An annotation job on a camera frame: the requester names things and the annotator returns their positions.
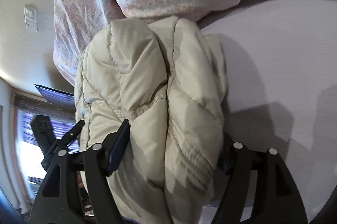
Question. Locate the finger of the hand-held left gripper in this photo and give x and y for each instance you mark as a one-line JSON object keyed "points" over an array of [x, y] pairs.
{"points": [[71, 135]]}

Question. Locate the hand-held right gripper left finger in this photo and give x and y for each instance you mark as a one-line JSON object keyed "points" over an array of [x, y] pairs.
{"points": [[118, 147]]}

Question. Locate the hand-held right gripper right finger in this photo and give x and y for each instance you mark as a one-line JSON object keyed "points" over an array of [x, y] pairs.
{"points": [[227, 158]]}

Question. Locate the beige puffer jacket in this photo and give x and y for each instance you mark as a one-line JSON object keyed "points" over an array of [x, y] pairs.
{"points": [[142, 81]]}

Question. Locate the bright window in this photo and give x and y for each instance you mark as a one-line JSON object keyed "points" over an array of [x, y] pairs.
{"points": [[29, 155]]}

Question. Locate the black television screen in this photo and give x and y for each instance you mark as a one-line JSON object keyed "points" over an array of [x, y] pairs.
{"points": [[52, 94]]}

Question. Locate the white wall socket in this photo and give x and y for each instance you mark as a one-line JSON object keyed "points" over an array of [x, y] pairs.
{"points": [[32, 26]]}

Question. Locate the white wall switch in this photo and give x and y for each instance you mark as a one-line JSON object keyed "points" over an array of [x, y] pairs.
{"points": [[30, 13]]}

